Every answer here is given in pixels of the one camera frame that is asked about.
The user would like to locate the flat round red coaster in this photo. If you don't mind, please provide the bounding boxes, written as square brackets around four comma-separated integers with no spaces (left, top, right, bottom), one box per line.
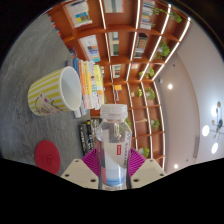
[34,139,62,176]

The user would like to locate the stack of dark books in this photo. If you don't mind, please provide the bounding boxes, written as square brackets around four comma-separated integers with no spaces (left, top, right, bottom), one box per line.
[77,118,101,158]

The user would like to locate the ceiling air vent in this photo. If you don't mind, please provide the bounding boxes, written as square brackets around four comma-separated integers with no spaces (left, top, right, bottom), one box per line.
[192,135,201,159]

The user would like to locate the branched ceiling lamp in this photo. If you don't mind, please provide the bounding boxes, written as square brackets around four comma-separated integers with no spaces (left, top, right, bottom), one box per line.
[201,101,224,155]

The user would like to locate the stack of colourful books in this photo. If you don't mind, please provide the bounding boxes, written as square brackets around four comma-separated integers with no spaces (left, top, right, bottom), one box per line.
[66,56,106,111]

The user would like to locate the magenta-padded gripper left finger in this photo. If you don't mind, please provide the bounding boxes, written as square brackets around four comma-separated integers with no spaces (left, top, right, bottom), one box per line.
[60,148,101,190]

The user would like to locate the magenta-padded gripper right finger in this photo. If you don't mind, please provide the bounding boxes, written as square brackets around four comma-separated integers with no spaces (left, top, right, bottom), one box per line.
[128,147,167,190]

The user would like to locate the yellow striped white mug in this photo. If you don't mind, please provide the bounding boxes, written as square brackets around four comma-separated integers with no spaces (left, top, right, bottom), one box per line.
[27,65,83,119]

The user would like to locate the clear plastic water bottle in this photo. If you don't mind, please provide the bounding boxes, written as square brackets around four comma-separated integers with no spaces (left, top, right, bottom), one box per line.
[94,103,133,191]

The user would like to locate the wooden wall shelf unit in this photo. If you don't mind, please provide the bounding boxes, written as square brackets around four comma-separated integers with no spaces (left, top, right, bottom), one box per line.
[46,0,193,169]

